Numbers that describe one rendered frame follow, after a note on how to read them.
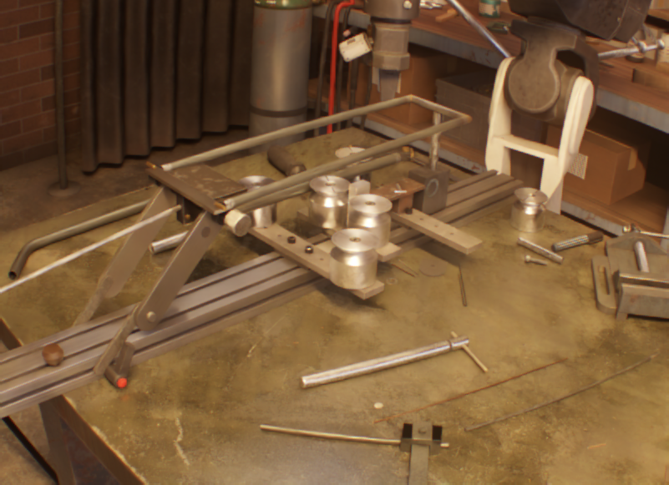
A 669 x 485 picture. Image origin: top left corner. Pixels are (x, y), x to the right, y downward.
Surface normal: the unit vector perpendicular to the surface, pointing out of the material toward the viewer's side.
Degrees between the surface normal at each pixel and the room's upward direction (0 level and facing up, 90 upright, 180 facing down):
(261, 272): 0
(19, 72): 90
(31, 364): 0
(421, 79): 92
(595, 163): 90
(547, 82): 72
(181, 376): 0
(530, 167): 104
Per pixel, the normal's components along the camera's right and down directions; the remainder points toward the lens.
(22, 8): 0.69, 0.36
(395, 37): 0.04, 0.44
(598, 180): -0.75, 0.24
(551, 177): -0.57, 0.35
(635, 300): -0.19, 0.43
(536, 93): -0.52, 0.04
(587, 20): 0.34, 0.76
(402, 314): 0.06, -0.90
